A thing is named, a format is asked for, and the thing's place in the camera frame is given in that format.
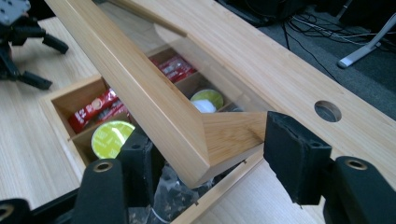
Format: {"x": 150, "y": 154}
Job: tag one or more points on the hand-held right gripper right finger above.
{"x": 295, "y": 158}

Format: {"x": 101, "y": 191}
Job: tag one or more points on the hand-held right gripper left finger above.
{"x": 102, "y": 193}

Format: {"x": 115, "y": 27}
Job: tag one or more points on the wooden box with window lid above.
{"x": 149, "y": 93}

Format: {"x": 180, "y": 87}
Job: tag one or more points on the green lidded capsule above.
{"x": 211, "y": 96}
{"x": 109, "y": 140}

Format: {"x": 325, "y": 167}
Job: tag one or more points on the pile of red sachets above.
{"x": 90, "y": 112}

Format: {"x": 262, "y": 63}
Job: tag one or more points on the pile of dark clear packets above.
{"x": 174, "y": 199}

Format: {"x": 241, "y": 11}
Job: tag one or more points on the white capsule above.
{"x": 204, "y": 106}

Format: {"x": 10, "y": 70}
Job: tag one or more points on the dark stand base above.
{"x": 258, "y": 11}

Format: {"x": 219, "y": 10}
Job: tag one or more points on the white desk frame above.
{"x": 364, "y": 49}

